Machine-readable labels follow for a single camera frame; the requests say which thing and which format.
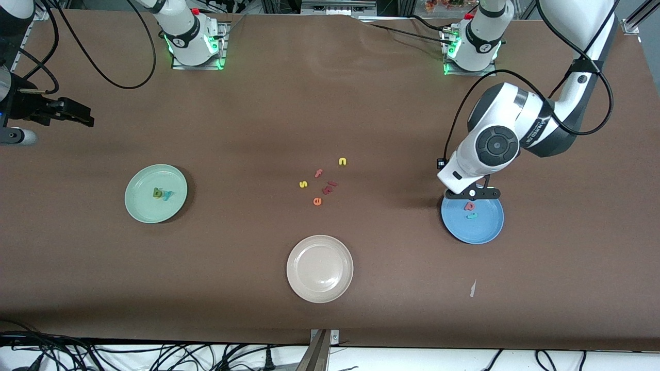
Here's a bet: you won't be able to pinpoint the green plastic plate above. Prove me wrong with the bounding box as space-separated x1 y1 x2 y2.
124 164 188 224

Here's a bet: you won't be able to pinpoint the grey background box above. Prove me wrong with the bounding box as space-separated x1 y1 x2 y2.
302 0 377 16

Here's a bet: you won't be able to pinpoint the beige plastic plate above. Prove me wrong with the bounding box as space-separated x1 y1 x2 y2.
286 235 354 303

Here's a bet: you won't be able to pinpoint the orange artificial flowers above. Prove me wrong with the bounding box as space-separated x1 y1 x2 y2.
425 0 467 13

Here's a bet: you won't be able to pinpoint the blue plastic plate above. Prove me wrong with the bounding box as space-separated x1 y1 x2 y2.
441 195 505 245

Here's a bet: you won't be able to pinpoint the aluminium frame rail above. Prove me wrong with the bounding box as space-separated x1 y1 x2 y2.
13 7 51 70
621 0 660 36

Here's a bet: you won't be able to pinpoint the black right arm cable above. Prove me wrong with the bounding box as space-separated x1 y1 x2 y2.
18 0 157 96

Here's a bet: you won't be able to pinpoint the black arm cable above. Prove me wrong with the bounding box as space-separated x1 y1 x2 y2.
18 0 157 96
437 0 619 170

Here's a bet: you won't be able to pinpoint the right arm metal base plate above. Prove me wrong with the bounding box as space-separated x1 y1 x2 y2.
171 22 229 71

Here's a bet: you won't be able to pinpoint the black cable tangle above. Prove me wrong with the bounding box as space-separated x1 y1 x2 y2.
0 319 310 371

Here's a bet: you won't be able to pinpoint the dark camera mount post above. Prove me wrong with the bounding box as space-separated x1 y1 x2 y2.
295 330 331 371

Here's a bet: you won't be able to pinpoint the grey metal bracket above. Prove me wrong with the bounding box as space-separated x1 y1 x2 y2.
309 329 340 346

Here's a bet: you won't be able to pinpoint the thin black table cable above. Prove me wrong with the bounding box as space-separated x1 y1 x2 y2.
361 14 455 45

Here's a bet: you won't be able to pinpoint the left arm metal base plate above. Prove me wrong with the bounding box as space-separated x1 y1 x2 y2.
441 27 499 77

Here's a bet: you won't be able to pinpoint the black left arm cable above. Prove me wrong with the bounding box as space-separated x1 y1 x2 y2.
437 0 619 170

